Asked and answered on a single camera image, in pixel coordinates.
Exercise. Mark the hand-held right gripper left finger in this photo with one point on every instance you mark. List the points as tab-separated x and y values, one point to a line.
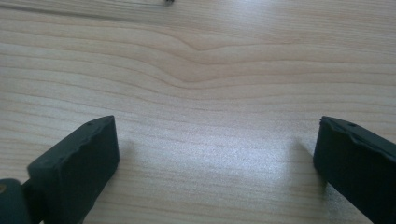
74	171

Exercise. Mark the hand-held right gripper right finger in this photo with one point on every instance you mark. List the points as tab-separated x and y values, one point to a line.
358	165

